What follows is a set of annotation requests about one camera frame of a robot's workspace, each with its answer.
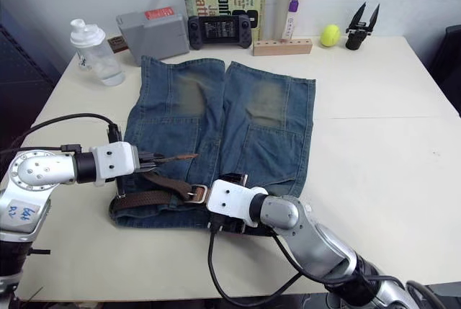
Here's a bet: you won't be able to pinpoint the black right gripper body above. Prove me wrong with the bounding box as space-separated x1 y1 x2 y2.
220 171 254 235

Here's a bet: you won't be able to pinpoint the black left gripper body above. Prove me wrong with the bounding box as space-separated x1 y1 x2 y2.
115 150 150 200

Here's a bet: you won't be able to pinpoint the brown braided belt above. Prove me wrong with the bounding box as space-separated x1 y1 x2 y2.
109 153 211 220

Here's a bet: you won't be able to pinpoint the blue denim shorts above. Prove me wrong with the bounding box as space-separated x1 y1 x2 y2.
114 55 318 230

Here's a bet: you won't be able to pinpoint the clear bottle with white lid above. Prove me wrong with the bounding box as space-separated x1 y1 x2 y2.
69 18 127 88

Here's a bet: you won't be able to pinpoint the small brown card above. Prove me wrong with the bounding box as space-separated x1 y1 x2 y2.
106 35 130 55

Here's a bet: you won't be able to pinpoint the grey box with red label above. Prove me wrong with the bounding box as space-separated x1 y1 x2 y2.
115 6 191 68

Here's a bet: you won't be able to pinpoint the wooden block with holes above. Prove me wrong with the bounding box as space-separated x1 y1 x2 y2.
251 37 314 58

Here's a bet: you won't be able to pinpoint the black handheld game console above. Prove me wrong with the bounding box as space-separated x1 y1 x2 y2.
185 14 254 51

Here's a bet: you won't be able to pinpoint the yellow tennis ball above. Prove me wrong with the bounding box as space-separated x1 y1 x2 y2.
320 24 342 49

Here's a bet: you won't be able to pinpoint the white tumbler with purple lid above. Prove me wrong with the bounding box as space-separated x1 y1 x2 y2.
274 0 311 42

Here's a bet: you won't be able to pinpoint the spare black gripper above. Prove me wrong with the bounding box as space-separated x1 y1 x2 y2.
344 0 382 52

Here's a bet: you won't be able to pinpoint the dark chair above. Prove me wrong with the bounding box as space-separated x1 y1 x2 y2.
429 24 461 116

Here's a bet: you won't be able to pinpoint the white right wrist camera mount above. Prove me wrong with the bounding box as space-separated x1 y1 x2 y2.
205 178 268 226

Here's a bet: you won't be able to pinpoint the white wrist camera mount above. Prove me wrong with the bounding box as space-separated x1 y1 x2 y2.
205 178 268 226
89 141 140 185

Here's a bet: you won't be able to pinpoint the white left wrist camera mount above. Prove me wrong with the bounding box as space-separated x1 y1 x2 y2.
89 141 140 185

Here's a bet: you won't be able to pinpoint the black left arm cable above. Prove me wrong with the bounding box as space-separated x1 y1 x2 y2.
0 113 122 161

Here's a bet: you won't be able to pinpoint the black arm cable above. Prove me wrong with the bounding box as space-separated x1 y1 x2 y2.
0 113 122 161
207 214 361 305

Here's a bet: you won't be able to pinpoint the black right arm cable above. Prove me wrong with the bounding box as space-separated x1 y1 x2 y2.
207 214 361 305

